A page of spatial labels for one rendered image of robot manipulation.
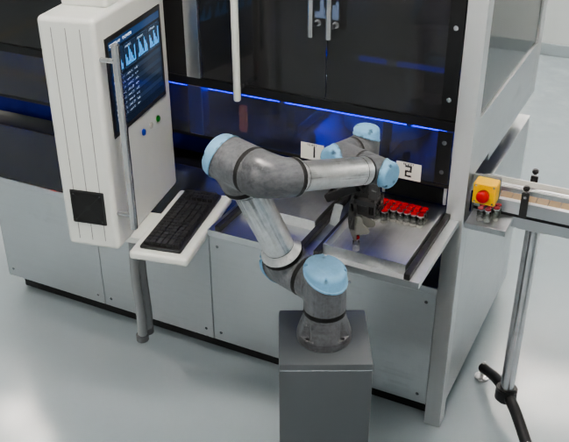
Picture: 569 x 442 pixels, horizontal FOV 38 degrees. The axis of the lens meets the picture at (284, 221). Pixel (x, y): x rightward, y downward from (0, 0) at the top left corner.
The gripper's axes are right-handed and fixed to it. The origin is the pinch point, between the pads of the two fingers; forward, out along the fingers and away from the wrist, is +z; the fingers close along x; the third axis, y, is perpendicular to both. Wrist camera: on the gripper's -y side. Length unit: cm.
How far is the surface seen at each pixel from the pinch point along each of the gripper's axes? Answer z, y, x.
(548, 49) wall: 85, -26, 490
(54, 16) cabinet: -61, -84, -23
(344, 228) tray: 4.4, -7.1, 9.1
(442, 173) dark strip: -10.5, 16.5, 31.0
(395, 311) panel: 47, 5, 32
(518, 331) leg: 52, 45, 46
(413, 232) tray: 5.2, 12.8, 17.6
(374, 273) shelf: 5.9, 10.1, -8.7
